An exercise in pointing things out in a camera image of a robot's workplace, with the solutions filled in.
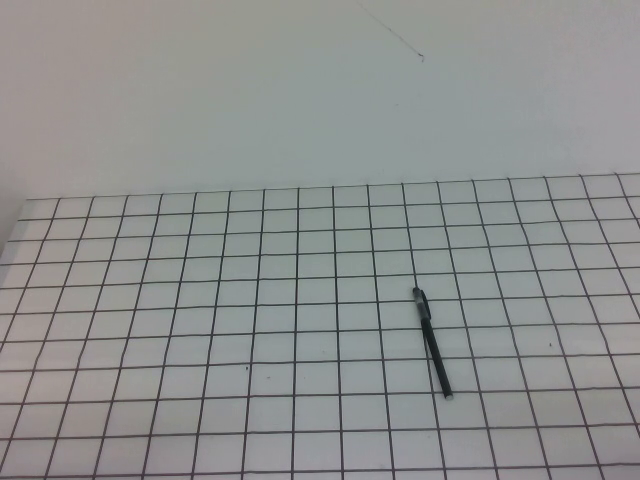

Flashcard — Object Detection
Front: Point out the black ballpoint pen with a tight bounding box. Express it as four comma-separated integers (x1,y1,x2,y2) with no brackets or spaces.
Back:
420,317,455,401

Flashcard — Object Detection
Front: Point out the white sheet with black grid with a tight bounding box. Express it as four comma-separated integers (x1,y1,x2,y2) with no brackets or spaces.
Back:
0,172,640,480

